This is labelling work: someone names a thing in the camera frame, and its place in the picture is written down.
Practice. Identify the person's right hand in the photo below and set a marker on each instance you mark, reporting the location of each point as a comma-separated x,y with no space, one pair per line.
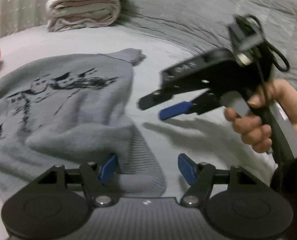
253,132

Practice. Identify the grey printed knit sweater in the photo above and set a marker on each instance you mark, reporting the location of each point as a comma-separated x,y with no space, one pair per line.
63,120

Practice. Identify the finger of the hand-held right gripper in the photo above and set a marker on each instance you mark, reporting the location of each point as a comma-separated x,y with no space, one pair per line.
153,101
176,110

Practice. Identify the light grey bed sheet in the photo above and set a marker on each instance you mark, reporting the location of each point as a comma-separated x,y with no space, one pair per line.
188,62

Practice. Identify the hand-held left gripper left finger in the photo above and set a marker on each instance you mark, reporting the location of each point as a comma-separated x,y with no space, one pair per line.
108,168

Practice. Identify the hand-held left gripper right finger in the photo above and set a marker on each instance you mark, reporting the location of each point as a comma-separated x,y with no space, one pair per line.
187,168

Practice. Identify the grey star curtain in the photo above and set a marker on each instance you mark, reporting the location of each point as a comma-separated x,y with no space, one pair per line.
18,5

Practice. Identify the folded white quilt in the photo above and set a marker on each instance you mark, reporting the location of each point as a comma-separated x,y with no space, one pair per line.
88,10

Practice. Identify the person's dark clothing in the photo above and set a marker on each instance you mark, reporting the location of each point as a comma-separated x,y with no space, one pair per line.
293,205

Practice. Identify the grey quilted bedspread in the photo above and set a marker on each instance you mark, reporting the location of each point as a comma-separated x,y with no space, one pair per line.
188,10

